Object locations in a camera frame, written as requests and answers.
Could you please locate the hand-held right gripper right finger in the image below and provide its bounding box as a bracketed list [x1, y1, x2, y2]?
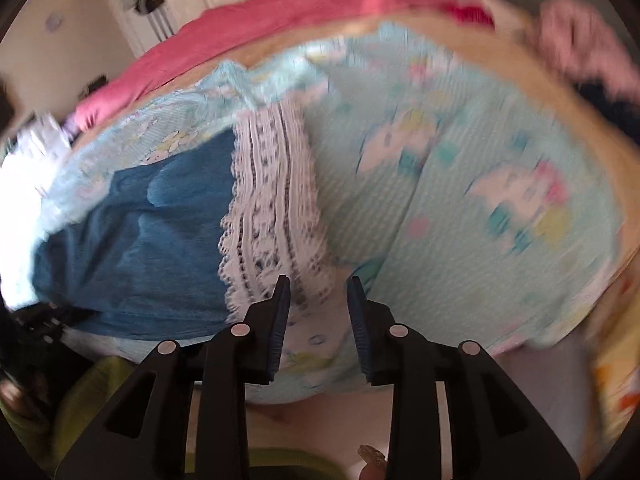
[347, 275, 581, 480]

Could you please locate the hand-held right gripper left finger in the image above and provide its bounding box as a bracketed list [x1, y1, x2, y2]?
[55, 275, 292, 480]

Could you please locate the blue denim garment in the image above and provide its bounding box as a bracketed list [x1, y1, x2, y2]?
[32, 100, 341, 348]

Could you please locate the person's right hand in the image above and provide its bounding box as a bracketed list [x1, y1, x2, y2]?
[357, 443, 389, 480]

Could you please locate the light blue cartoon printed blanket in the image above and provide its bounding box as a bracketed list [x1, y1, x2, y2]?
[10, 22, 626, 406]

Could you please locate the white drawer unit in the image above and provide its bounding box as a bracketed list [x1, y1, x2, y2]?
[4, 114, 72, 166]

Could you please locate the yellow printed bed sheet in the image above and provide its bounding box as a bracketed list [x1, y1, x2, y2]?
[587, 280, 640, 441]

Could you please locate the white door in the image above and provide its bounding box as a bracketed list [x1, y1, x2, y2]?
[102, 0, 183, 58]

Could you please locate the pink duvet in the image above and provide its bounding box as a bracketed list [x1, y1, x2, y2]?
[75, 0, 496, 131]

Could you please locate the red floral pillow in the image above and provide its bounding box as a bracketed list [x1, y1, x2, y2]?
[440, 2, 497, 30]

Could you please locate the dark navy cloth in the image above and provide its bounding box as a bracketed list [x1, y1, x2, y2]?
[575, 80, 640, 133]

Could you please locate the pink fluffy cloth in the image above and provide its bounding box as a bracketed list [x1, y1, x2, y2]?
[540, 0, 637, 97]

